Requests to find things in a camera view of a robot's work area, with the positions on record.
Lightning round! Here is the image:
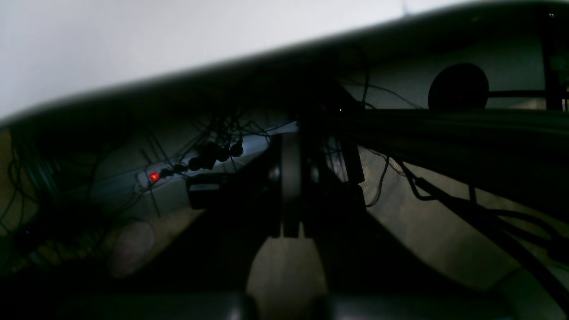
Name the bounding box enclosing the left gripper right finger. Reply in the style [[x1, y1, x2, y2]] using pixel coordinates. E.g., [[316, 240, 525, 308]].
[[291, 134, 514, 320]]

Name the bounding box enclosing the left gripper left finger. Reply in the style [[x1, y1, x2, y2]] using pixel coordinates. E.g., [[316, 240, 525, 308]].
[[116, 133, 292, 320]]

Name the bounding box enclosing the white power strip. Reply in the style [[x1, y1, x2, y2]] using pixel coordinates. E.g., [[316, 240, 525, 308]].
[[134, 121, 298, 194]]

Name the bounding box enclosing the black round stand base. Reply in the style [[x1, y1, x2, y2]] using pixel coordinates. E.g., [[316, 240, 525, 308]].
[[428, 63, 489, 111]]

